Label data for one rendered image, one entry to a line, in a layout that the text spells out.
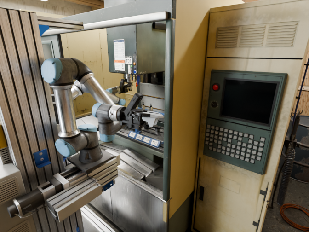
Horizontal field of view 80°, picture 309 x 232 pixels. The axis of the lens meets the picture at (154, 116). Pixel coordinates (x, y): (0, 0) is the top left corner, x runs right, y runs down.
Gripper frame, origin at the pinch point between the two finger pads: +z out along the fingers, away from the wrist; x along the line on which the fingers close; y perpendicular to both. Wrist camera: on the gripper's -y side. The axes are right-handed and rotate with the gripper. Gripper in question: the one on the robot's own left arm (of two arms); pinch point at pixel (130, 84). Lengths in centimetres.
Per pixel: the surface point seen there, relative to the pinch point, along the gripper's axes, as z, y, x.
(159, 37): 18, -51, 32
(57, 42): -67, -50, -24
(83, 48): 5, -43, -101
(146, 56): -5.3, -33.6, 32.6
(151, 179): -50, 75, 71
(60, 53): -67, -40, -23
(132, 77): -3.6, -10.2, 7.4
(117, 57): -19.8, -32.9, 4.8
